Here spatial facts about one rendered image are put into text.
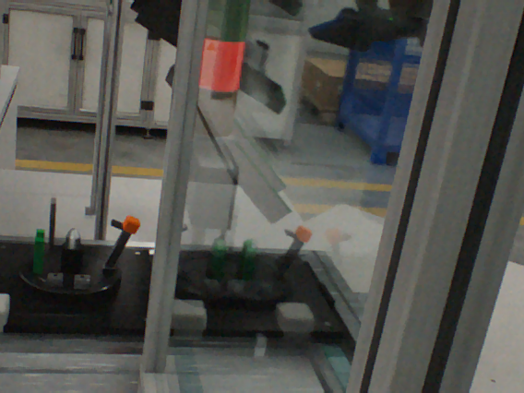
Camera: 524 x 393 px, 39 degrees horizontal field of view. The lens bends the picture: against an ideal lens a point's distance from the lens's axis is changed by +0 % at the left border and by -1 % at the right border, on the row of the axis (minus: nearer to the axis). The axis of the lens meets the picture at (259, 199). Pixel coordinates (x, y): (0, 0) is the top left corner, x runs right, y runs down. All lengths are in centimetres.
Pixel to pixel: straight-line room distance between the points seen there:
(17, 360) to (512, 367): 79
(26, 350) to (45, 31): 412
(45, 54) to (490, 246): 482
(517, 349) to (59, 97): 407
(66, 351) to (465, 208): 77
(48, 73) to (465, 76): 485
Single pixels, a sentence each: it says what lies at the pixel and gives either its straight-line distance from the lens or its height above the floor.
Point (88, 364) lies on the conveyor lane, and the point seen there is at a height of 94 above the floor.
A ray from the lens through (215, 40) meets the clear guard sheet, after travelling 65.
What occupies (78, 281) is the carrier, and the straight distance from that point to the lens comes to 102.
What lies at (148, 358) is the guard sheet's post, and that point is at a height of 98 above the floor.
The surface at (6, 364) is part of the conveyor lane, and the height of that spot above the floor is 94.
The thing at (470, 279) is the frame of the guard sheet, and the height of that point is 139.
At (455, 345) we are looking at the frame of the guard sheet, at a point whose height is 137.
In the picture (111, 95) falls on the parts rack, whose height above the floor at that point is 119.
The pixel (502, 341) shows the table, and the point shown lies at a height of 86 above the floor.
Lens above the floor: 148
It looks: 20 degrees down
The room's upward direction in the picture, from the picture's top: 9 degrees clockwise
